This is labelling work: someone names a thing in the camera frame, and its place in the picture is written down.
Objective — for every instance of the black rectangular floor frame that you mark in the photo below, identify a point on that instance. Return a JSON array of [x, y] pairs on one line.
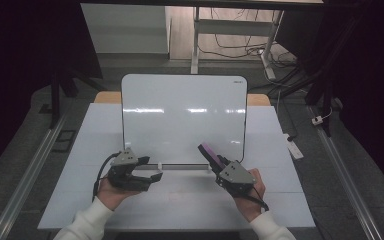
[[56, 142]]

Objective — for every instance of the black metal stand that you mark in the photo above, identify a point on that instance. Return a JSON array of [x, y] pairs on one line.
[[55, 100], [326, 100]]

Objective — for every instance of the white power strip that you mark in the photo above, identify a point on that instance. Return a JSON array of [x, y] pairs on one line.
[[295, 150]]

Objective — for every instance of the black plug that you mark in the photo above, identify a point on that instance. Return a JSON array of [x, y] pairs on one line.
[[291, 137]]

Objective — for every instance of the desk with white legs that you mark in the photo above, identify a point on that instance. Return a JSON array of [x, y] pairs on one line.
[[233, 27]]

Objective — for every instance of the white cabinet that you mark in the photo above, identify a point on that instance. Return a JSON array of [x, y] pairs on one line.
[[123, 30]]

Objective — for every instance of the person's left hand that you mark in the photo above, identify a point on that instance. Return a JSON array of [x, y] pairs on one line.
[[110, 195]]

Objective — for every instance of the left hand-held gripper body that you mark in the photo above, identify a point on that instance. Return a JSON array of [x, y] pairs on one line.
[[123, 176]]

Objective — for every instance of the person's right hand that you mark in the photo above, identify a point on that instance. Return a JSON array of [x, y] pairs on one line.
[[254, 201]]

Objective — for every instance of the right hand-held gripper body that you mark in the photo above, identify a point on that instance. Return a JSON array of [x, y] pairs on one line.
[[236, 180]]

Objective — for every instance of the aluminium floor rail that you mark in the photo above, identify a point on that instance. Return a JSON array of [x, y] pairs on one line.
[[26, 181], [340, 170]]

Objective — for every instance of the white whiteboard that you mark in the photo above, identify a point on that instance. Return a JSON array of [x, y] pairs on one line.
[[173, 126]]

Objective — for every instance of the black and purple board eraser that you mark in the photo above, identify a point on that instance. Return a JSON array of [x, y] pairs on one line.
[[210, 154]]

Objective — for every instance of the dark curtain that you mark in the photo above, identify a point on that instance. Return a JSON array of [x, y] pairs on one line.
[[13, 66], [373, 83]]

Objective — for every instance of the small white adapter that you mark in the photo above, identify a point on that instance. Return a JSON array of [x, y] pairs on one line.
[[317, 120]]

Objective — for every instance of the white table mat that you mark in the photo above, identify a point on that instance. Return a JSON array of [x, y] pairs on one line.
[[180, 206]]

